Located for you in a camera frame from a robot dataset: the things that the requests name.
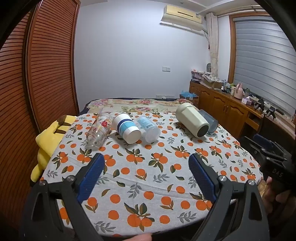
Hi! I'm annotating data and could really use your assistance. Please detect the person's right hand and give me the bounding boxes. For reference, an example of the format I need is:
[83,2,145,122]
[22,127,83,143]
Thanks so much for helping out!
[263,177,281,212]

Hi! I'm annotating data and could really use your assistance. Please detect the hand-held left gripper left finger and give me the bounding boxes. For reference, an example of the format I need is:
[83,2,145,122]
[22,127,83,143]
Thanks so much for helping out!
[22,153,105,241]

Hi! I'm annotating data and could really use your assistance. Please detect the open cardboard box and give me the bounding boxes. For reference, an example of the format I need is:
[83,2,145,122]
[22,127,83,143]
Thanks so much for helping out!
[202,74,224,90]

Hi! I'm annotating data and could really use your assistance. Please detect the yellow plush toy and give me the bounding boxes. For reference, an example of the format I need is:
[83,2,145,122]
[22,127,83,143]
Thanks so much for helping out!
[31,114,77,182]

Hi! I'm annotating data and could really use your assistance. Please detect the wooden louvred wardrobe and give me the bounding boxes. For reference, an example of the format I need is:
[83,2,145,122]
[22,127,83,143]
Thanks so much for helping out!
[0,0,81,209]

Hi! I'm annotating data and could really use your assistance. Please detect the grey window blind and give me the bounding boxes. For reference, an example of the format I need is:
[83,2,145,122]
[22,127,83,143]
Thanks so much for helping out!
[232,20,296,117]

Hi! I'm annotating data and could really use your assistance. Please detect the white air conditioner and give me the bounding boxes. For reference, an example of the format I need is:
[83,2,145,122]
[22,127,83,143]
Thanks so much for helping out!
[160,5,204,32]

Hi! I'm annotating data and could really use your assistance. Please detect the wooden sideboard cabinet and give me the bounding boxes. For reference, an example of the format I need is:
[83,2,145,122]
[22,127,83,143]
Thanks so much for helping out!
[189,81,263,140]

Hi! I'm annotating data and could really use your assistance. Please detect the clear glass cup red print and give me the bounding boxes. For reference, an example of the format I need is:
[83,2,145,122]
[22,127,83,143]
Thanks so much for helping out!
[86,112,114,149]

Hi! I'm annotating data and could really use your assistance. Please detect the orange fruit print tablecloth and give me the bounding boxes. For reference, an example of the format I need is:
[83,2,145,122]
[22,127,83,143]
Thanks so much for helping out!
[39,111,264,238]

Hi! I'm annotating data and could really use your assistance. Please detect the floral blanket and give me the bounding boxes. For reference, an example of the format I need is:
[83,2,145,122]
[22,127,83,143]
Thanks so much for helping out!
[84,98,198,115]

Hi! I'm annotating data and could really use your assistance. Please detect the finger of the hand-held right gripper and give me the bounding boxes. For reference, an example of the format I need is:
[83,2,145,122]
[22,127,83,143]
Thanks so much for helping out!
[253,134,292,153]
[244,136,285,163]

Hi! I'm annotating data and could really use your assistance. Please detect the blue plastic bag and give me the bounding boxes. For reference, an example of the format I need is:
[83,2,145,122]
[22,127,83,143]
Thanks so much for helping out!
[180,91,197,100]

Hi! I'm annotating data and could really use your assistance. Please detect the white paper cup blue stripes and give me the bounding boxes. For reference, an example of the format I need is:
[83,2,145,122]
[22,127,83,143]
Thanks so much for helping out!
[112,113,142,145]

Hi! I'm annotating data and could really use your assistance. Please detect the clear plastic cup blue label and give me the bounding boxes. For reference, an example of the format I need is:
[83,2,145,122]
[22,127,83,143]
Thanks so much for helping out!
[137,115,161,143]

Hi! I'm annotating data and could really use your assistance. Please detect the grey-blue translucent cup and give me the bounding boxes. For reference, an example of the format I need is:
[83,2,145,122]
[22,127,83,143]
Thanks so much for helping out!
[198,109,219,134]

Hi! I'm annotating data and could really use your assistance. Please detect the cream faceted cup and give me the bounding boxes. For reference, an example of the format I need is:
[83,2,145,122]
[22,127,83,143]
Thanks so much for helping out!
[175,102,208,139]

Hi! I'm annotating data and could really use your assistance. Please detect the stack of storage boxes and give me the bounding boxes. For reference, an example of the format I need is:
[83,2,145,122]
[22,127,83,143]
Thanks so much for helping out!
[191,69,204,83]

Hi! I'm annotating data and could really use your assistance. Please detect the cream patterned curtain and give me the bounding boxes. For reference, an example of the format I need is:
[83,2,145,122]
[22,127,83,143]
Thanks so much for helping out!
[205,12,219,77]

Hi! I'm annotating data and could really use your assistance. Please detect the pink thermos jug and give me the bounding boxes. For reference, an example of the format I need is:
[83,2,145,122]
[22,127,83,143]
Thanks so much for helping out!
[234,82,245,99]

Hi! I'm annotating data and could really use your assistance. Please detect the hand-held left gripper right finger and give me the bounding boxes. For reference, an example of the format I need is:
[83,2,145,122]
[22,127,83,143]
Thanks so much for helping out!
[188,153,270,241]

